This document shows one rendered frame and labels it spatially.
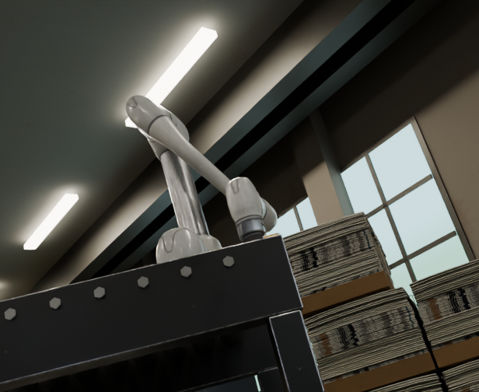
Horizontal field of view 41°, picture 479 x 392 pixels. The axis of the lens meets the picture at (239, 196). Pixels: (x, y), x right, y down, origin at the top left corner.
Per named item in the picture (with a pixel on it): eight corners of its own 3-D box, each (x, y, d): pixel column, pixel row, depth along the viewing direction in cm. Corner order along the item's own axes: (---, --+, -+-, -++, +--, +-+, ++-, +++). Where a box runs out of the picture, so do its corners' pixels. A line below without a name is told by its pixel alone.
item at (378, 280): (302, 326, 187) (298, 312, 188) (396, 295, 180) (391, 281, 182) (288, 319, 172) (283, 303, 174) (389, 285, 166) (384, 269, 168)
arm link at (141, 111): (163, 106, 227) (180, 122, 239) (134, 81, 235) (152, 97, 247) (139, 134, 227) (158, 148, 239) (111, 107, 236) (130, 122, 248)
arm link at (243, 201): (258, 211, 201) (271, 221, 213) (246, 168, 207) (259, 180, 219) (228, 222, 204) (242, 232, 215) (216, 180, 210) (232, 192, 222)
